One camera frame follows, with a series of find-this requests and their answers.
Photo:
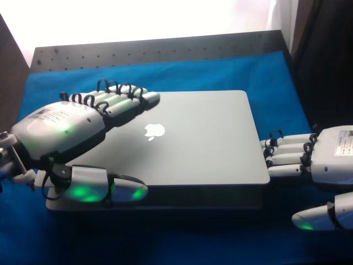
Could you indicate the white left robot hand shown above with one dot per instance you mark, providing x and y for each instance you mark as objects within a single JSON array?
[{"x": 55, "y": 129}]

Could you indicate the brown board panel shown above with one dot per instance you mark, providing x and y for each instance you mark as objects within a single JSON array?
[{"x": 12, "y": 82}]

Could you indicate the blue foam mat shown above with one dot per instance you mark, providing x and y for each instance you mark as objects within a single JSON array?
[{"x": 165, "y": 243}]

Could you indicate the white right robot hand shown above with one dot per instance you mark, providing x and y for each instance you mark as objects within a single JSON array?
[{"x": 333, "y": 163}]

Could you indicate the silver laptop with apple logo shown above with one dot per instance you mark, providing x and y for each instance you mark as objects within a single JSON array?
[{"x": 207, "y": 138}]

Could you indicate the dark brown curtain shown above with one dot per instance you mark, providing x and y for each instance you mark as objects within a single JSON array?
[{"x": 328, "y": 55}]

